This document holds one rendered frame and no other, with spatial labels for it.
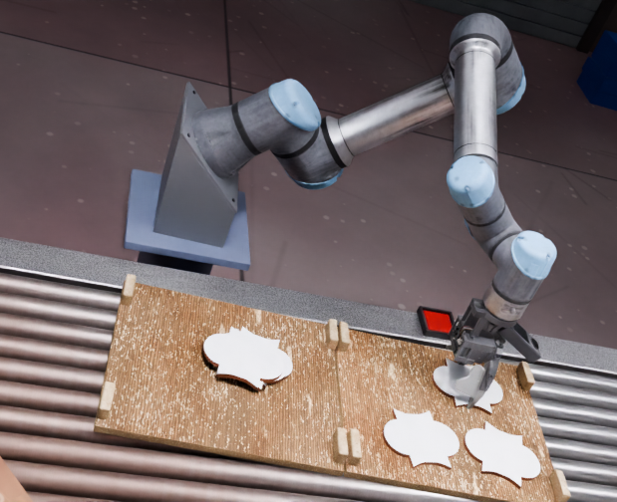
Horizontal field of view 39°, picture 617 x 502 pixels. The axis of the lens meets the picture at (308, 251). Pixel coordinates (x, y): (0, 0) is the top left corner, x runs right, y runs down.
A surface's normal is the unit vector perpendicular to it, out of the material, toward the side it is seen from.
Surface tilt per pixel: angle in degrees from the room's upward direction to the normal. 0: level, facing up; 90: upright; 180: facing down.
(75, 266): 0
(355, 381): 0
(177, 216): 90
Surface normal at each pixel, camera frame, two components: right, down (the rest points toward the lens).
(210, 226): 0.04, 0.62
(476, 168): -0.43, -0.51
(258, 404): 0.31, -0.75
